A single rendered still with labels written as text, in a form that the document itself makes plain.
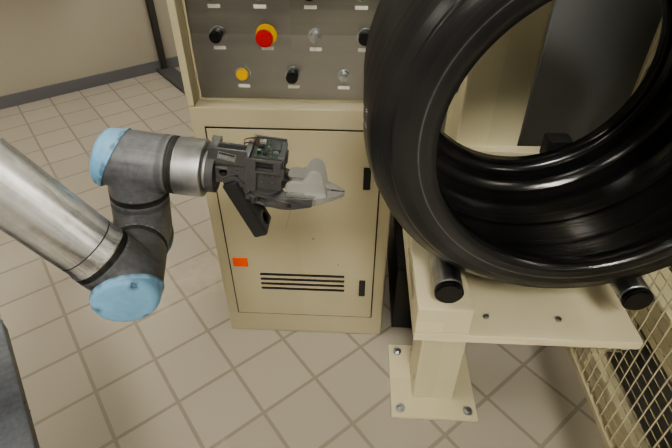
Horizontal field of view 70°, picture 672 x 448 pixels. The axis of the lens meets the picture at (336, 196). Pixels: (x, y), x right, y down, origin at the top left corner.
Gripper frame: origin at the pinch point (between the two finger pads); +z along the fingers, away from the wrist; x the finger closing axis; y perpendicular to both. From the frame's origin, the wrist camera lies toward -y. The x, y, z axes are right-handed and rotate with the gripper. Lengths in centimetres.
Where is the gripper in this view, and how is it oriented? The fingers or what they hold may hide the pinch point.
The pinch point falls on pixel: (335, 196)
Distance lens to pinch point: 76.2
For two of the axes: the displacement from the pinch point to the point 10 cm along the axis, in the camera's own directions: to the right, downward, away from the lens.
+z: 9.9, 1.3, 0.3
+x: 0.5, -5.9, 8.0
